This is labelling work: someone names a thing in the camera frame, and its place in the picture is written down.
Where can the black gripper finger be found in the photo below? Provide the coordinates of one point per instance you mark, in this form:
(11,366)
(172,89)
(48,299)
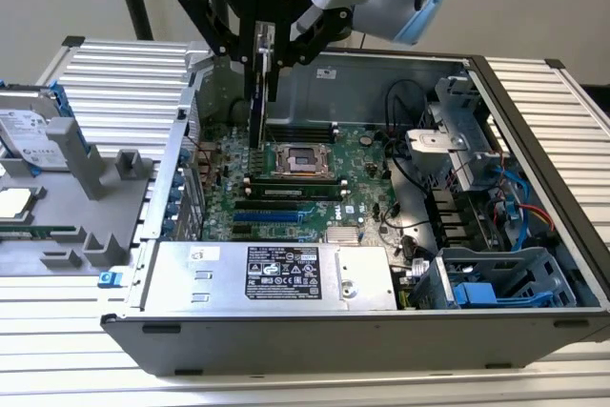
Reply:
(314,30)
(200,6)

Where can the round coin battery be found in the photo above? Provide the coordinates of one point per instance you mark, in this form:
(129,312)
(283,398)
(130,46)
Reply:
(365,140)

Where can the CPU socket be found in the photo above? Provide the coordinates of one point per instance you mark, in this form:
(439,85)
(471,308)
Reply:
(301,159)

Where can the black table corner cap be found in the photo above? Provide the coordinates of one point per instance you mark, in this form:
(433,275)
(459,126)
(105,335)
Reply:
(74,41)
(555,64)

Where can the green motherboard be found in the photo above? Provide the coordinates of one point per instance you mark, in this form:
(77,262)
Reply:
(352,173)

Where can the RAM stick with white label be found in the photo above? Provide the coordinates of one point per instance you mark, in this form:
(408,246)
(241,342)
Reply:
(286,193)

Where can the blue slot clip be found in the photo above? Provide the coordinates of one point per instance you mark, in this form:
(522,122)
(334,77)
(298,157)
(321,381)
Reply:
(171,212)
(178,179)
(175,196)
(168,228)

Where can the long black expansion slot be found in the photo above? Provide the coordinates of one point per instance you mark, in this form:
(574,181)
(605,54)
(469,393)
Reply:
(264,205)

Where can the blue expansion slot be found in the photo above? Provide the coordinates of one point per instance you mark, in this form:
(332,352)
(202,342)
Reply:
(262,218)

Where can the silver chipset heatsink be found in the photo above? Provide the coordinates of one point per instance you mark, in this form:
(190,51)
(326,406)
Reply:
(343,235)

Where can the short black expansion slot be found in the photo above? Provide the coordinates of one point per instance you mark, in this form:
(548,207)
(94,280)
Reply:
(250,229)

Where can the grey parts rack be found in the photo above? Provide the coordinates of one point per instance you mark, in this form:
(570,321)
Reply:
(119,207)

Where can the hard disk in blue carrier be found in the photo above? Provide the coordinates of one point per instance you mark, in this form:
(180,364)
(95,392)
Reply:
(24,140)

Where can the silver power supply unit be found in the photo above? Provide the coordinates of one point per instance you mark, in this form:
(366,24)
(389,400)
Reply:
(229,283)

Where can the silver CPU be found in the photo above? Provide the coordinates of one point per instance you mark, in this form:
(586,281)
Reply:
(14,204)

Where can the green RAM stick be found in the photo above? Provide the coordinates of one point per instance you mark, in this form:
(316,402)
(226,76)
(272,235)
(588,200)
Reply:
(33,229)

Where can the grey disk bay cage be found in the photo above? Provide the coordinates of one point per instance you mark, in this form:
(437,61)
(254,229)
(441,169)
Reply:
(429,288)

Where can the small blue table clamp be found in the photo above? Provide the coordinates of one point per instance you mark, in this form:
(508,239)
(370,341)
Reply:
(110,279)

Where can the blue disk bay carrier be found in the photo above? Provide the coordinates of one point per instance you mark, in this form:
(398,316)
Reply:
(474,295)

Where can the grey open PC case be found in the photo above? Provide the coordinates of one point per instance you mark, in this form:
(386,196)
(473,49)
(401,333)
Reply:
(333,345)

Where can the silver metal drive bracket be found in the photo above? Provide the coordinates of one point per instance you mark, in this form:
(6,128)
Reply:
(433,142)

